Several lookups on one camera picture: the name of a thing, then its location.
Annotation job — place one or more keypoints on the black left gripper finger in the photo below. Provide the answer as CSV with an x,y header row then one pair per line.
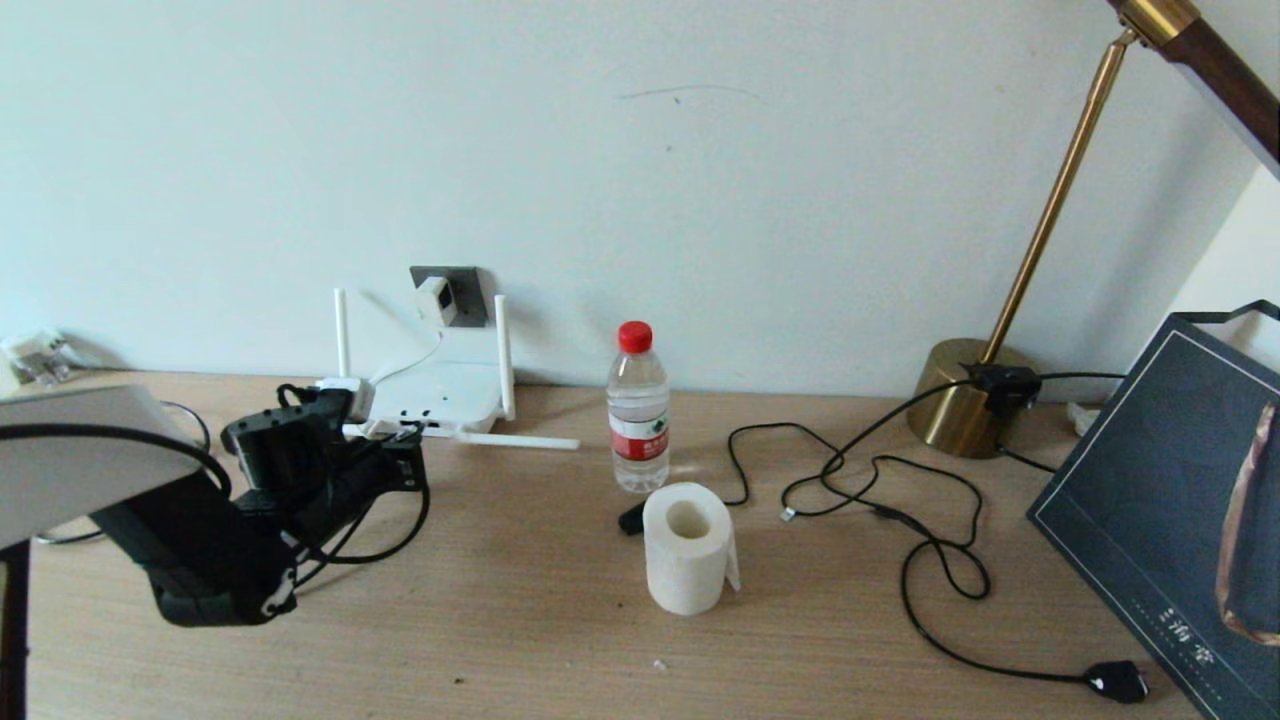
x,y
385,438
415,456

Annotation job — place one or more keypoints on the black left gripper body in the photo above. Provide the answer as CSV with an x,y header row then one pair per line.
x,y
350,490

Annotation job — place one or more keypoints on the white power adapter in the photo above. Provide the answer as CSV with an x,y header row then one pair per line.
x,y
436,300

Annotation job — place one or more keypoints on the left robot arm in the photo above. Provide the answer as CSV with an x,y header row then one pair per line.
x,y
80,460

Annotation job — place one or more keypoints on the white router with antennas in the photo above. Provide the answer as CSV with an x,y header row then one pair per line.
x,y
470,390

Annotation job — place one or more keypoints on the clear water bottle red cap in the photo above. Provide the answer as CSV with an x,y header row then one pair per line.
x,y
638,400

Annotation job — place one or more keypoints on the white toilet paper roll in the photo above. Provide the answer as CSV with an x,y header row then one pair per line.
x,y
685,570

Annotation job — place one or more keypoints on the clear plastic wrapper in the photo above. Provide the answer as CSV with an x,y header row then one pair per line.
x,y
38,355

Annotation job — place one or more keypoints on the brass desk lamp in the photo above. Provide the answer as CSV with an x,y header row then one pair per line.
x,y
960,408

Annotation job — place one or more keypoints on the black adapter on lamp base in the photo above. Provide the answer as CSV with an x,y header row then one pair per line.
x,y
1002,384

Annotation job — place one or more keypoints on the small white object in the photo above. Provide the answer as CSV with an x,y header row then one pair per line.
x,y
1082,417

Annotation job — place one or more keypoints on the dark blue paper gift bag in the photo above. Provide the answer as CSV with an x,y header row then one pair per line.
x,y
1150,500

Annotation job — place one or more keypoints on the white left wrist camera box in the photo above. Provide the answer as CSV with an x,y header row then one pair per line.
x,y
350,395

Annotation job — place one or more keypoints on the grey wall socket plate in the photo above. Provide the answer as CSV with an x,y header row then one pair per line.
x,y
472,290

